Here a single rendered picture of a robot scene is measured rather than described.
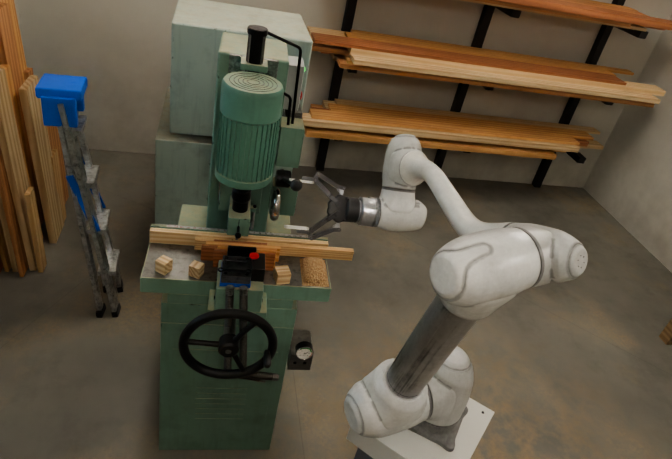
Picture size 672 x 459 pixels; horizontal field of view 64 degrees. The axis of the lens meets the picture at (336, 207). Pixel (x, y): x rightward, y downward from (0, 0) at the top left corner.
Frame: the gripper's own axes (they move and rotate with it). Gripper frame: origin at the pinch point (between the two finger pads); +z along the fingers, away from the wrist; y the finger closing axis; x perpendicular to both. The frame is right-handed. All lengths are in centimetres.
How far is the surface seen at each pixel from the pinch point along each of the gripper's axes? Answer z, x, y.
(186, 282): 27.9, -15.0, -28.6
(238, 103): 17.9, 6.2, 26.0
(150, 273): 39, -17, -27
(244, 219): 12.1, -16.2, -7.4
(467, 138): -149, -205, 48
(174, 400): 29, -43, -79
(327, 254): -18.2, -26.6, -17.9
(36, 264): 111, -149, -54
